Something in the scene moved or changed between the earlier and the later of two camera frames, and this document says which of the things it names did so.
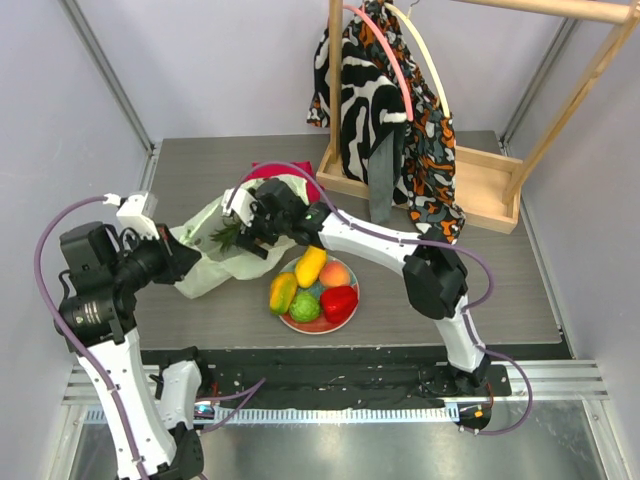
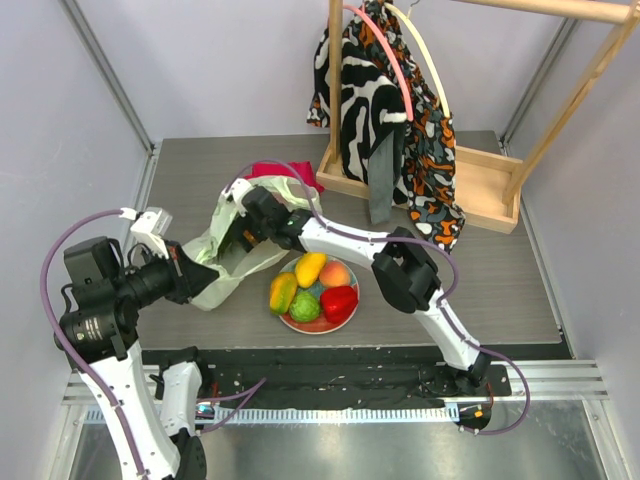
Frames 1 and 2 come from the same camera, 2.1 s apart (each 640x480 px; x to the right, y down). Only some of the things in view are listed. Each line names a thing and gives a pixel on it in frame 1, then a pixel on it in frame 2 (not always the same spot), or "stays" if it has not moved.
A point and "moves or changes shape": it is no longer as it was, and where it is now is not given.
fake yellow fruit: [309, 266] stays
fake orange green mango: [283, 292] stays
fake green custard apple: [304, 307] stays
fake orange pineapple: [226, 238] moves or changes shape
